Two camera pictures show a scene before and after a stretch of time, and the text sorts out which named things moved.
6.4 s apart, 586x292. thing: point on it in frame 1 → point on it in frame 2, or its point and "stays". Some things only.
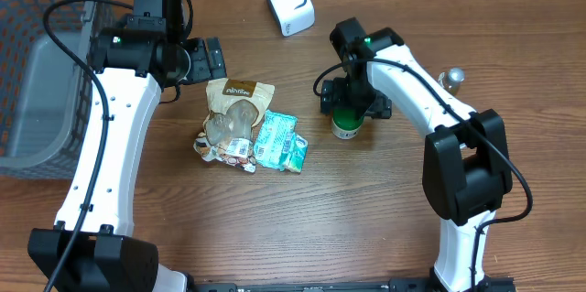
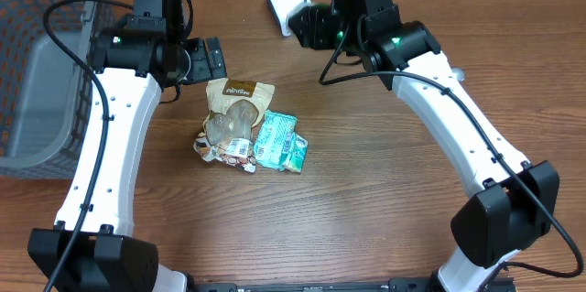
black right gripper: [338, 97] → [318, 27]
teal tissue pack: [295, 152] stays
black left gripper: [199, 70] stays
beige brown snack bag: [235, 108] stays
